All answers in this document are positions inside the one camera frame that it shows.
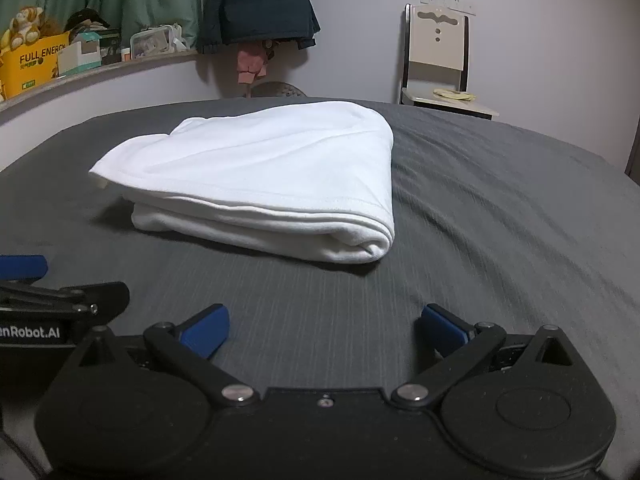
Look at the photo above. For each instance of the white wall socket strip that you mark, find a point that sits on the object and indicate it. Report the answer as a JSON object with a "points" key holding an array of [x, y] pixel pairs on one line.
{"points": [[447, 0]]}

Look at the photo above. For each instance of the brown plush monkey toy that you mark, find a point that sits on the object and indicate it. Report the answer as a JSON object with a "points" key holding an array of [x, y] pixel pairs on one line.
{"points": [[22, 27]]}

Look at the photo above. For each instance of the clear zip pouch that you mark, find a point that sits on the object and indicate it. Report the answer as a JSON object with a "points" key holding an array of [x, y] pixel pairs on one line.
{"points": [[150, 42]]}

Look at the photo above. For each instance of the yellow cardboard box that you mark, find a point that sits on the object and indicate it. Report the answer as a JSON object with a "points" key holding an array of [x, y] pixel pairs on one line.
{"points": [[30, 70]]}

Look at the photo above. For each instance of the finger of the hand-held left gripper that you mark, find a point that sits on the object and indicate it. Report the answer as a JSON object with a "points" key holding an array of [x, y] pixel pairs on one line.
{"points": [[22, 266], [75, 299]]}

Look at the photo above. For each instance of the pink cloth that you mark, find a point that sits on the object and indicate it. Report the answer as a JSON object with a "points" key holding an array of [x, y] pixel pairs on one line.
{"points": [[252, 62]]}

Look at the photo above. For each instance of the round grey stool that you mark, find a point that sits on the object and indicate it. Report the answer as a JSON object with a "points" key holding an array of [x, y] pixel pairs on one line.
{"points": [[277, 90]]}

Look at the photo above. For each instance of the grey stone ledge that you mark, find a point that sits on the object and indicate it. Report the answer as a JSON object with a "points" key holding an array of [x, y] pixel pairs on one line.
{"points": [[100, 77]]}

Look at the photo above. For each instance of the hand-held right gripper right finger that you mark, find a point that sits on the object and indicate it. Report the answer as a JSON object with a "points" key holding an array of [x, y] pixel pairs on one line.
{"points": [[445, 329]]}

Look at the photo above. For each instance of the white plastic bag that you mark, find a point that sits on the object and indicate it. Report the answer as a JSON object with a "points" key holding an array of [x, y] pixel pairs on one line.
{"points": [[179, 36]]}

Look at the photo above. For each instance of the dark teal jacket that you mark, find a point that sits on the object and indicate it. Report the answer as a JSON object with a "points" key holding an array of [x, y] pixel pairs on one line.
{"points": [[260, 0]]}

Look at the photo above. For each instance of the black cap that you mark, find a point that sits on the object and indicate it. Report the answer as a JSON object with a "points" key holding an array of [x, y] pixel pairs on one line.
{"points": [[87, 19]]}

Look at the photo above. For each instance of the white t-shirt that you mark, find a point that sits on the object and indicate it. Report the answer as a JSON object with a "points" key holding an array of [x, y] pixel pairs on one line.
{"points": [[260, 180]]}

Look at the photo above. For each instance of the cream wooden chair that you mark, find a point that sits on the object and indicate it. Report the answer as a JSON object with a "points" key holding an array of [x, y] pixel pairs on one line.
{"points": [[437, 45]]}

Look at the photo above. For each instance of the white and teal box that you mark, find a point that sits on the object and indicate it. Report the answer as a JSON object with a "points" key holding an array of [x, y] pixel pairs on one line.
{"points": [[80, 57]]}

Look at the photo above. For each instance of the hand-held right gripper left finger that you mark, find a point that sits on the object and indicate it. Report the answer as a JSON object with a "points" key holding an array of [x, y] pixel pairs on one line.
{"points": [[207, 329]]}

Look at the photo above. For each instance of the yellow cloth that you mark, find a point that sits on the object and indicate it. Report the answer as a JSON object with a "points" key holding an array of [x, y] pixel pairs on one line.
{"points": [[455, 94]]}

